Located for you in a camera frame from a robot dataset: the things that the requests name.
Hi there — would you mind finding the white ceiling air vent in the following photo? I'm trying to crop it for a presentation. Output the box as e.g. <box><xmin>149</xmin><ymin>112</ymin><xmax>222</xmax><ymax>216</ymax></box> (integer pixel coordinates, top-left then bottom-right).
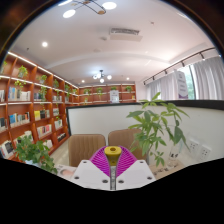
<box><xmin>108</xmin><ymin>27</ymin><xmax>144</xmax><ymax>42</ymax></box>

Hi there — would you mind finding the purple and white banner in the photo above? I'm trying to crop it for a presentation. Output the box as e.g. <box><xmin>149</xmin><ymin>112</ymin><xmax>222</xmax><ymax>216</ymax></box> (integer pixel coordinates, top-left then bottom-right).
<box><xmin>174</xmin><ymin>69</ymin><xmax>191</xmax><ymax>101</ymax></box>

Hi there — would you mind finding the black track light rail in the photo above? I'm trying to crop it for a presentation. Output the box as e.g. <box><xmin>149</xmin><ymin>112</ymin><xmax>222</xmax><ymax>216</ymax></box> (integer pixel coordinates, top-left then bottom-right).
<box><xmin>142</xmin><ymin>46</ymin><xmax>218</xmax><ymax>86</ymax></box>

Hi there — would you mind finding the orange wooden bookshelf unit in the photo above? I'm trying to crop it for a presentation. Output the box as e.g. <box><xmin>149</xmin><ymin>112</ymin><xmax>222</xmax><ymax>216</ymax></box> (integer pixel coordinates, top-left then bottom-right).
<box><xmin>0</xmin><ymin>49</ymin><xmax>138</xmax><ymax>162</ymax></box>

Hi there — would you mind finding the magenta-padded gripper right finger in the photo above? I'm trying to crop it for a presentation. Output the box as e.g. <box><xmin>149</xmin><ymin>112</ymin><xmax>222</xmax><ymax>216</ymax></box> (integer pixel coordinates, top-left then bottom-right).
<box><xmin>113</xmin><ymin>145</ymin><xmax>157</xmax><ymax>191</ymax></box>

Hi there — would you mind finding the brown padded chair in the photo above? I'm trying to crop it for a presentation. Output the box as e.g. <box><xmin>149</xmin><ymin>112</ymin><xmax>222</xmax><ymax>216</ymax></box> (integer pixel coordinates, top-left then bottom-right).
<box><xmin>67</xmin><ymin>133</ymin><xmax>107</xmax><ymax>168</ymax></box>
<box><xmin>107</xmin><ymin>128</ymin><xmax>148</xmax><ymax>165</ymax></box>

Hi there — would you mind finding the leafy plant in white pot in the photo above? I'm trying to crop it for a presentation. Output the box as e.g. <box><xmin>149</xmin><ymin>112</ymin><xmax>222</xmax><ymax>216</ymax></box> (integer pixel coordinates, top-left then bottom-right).
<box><xmin>14</xmin><ymin>134</ymin><xmax>59</xmax><ymax>175</ymax></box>

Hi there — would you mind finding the clear acrylic sign stand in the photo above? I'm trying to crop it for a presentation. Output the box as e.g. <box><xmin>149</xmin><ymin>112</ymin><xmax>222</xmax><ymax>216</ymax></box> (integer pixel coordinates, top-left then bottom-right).
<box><xmin>168</xmin><ymin>143</ymin><xmax>183</xmax><ymax>168</ymax></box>

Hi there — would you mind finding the tall tree in black pot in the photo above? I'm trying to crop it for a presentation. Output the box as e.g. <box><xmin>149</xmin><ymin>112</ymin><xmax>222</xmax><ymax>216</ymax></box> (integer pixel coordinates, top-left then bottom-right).
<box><xmin>126</xmin><ymin>92</ymin><xmax>190</xmax><ymax>168</ymax></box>

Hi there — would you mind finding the white wall socket plate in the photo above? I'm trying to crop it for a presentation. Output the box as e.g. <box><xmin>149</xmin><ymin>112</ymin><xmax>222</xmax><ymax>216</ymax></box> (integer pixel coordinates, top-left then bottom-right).
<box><xmin>198</xmin><ymin>144</ymin><xmax>212</xmax><ymax>161</ymax></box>
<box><xmin>187</xmin><ymin>138</ymin><xmax>201</xmax><ymax>153</ymax></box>

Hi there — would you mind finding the white sheer curtain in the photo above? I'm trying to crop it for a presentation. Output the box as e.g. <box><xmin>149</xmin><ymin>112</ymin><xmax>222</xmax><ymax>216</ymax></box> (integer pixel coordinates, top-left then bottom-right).
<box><xmin>145</xmin><ymin>71</ymin><xmax>180</xmax><ymax>101</ymax></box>
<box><xmin>192</xmin><ymin>54</ymin><xmax>224</xmax><ymax>101</ymax></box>

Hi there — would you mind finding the small yellow charger block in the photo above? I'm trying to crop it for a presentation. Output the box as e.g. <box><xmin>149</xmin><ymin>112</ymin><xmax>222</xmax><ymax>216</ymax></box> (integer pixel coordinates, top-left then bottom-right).
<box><xmin>104</xmin><ymin>145</ymin><xmax>122</xmax><ymax>167</ymax></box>

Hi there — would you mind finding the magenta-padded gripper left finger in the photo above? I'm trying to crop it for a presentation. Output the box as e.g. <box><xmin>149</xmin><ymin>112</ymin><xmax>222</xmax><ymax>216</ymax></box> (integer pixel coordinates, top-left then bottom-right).
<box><xmin>70</xmin><ymin>145</ymin><xmax>114</xmax><ymax>191</ymax></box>

